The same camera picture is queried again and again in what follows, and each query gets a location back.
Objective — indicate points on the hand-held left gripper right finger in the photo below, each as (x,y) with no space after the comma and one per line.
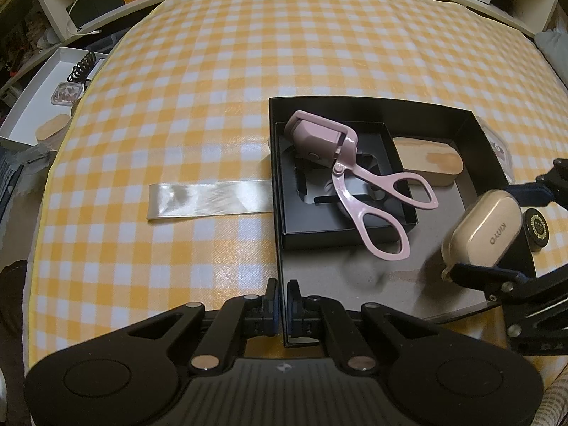
(293,306)

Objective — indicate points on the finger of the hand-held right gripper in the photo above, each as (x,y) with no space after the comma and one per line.
(488,279)
(532,193)

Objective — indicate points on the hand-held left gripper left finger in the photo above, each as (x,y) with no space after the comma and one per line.
(270,304)

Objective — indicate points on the round black tin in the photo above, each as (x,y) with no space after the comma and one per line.
(538,230)

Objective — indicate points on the gold earbud case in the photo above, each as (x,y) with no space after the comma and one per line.
(483,226)

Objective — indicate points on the large black box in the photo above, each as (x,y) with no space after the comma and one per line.
(337,275)

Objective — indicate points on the small black box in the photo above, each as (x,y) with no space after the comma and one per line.
(337,235)

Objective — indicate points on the wooden-lid box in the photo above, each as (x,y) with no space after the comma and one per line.
(426,159)
(53,128)

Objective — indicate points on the pink eyelash curler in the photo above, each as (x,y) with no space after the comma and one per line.
(315,135)

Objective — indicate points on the silver satin ribbon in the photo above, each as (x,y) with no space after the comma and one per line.
(199,199)

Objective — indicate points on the grey pillow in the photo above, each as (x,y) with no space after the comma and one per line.
(554,51)

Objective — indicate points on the yellow checkered mat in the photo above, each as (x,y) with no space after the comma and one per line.
(177,97)

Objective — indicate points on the dark cloth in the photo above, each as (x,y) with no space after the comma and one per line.
(11,341)

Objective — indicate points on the small clear box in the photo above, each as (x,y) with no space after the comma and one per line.
(66,94)

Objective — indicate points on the black hair claw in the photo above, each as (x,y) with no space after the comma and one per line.
(82,66)

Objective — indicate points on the white tray box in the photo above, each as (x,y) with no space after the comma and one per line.
(31,97)

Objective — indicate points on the dark green box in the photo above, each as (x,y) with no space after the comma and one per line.
(95,6)

